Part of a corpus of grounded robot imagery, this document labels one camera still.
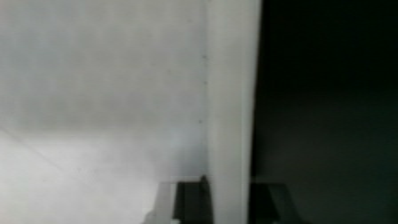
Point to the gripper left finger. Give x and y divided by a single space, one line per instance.
181 203

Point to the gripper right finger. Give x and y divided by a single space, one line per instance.
272 206

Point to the white desk tabletop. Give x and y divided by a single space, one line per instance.
126 100

